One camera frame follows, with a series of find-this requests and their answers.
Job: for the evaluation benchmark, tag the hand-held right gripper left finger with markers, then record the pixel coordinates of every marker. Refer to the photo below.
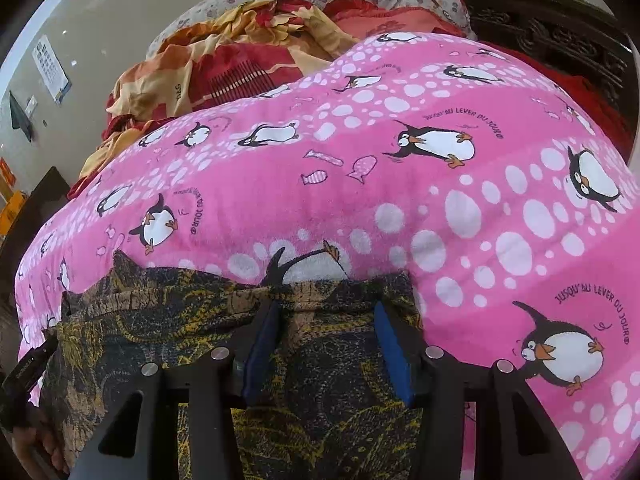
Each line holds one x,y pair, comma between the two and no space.
260,345

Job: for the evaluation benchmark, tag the dark carved wooden headboard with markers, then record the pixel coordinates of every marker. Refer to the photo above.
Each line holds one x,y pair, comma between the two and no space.
550,35

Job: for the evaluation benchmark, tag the pink penguin print blanket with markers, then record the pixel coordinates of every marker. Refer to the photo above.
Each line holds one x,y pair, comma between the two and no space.
400,210

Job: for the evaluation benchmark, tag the white wall switch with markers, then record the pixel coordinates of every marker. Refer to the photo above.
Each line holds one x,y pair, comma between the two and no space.
31,103

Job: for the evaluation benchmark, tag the dark green hanging cloth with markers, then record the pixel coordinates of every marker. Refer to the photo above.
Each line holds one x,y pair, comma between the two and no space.
21,117

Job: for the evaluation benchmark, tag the dark wooden furniture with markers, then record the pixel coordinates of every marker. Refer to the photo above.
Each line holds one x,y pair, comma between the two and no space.
42,205

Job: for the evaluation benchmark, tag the brown dark floral patterned garment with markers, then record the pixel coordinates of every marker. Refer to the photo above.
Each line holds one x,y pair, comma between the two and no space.
320,410

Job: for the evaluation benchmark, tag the coral pink blanket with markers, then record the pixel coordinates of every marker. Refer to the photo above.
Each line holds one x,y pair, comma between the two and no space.
400,17

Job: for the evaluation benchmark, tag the wall calendar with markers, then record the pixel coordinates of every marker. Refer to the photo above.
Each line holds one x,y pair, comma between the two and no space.
51,70

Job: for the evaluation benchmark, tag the person's left hand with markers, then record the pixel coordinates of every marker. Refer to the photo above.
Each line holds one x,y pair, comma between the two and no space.
42,445

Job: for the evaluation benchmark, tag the red orange floral quilt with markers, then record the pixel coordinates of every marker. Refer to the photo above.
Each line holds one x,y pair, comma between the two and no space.
235,65

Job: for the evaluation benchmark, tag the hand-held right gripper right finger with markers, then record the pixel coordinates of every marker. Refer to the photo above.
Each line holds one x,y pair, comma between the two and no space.
395,355

